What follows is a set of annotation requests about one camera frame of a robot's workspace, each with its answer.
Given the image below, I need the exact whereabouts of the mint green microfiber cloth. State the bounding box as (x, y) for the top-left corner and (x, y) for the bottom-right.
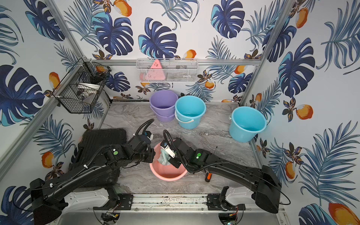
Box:
(158, 149), (171, 166)

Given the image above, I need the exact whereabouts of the pink plastic bucket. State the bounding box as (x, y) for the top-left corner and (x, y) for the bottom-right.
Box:
(150, 143), (188, 182)

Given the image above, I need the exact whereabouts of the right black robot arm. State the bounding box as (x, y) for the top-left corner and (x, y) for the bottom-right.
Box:
(161, 139), (282, 214)

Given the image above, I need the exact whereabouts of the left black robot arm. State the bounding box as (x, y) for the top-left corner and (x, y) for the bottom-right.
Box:
(30, 134), (155, 225)

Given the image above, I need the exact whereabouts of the purple plastic bucket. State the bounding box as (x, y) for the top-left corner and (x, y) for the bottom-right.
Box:
(149, 90), (178, 122)

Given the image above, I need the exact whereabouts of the black ribbed case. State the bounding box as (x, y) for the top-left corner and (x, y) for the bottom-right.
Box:
(68, 128), (127, 188)

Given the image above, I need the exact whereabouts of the pink triangular sponge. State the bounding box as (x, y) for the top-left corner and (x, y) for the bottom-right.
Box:
(142, 59), (166, 81)

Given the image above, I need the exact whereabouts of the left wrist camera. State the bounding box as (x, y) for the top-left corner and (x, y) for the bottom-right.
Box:
(143, 131), (154, 141)

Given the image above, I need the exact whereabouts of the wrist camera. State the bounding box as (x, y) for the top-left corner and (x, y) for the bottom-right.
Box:
(143, 131), (154, 141)
(160, 140), (176, 158)

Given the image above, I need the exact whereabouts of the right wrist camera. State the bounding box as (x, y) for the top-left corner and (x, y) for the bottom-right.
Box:
(160, 140), (176, 158)

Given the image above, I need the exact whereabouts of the orange handled screwdriver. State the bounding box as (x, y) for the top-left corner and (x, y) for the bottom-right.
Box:
(205, 146), (218, 183)

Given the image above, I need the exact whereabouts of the teal bucket with white handle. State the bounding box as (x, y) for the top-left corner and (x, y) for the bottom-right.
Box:
(174, 96), (206, 129)

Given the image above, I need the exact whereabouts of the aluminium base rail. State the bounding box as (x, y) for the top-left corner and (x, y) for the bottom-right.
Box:
(56, 192), (286, 213)

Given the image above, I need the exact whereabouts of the teal bucket on wall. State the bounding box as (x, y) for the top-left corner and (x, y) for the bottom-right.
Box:
(229, 106), (267, 143)

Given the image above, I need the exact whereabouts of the black wire basket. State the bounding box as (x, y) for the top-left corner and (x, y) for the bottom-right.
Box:
(52, 58), (111, 114)

